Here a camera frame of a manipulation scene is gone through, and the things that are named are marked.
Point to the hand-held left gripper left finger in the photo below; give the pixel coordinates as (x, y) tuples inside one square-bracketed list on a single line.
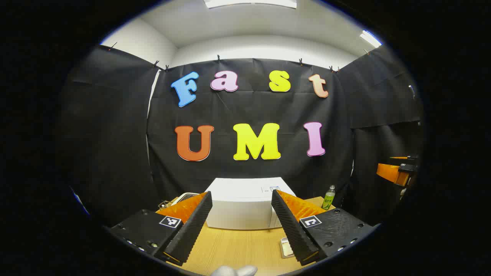
[(193, 226)]

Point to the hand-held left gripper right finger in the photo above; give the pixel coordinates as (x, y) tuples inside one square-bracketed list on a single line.
[(291, 226)]

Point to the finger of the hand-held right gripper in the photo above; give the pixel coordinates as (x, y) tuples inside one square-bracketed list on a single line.
[(389, 172)]

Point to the white microwave oven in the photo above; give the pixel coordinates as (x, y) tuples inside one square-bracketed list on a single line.
[(241, 203)]

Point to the white rectangular food container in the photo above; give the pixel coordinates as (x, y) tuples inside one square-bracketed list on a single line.
[(285, 247)]

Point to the white toaster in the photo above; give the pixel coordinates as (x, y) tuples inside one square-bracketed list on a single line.
[(187, 197)]

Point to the green label drink bottle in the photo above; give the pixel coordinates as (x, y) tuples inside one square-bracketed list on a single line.
[(328, 198)]

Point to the black backdrop cloth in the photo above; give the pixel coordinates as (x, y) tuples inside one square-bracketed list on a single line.
[(249, 111)]

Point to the ceiling light panel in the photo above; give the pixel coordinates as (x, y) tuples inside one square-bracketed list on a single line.
[(251, 3), (370, 38)]

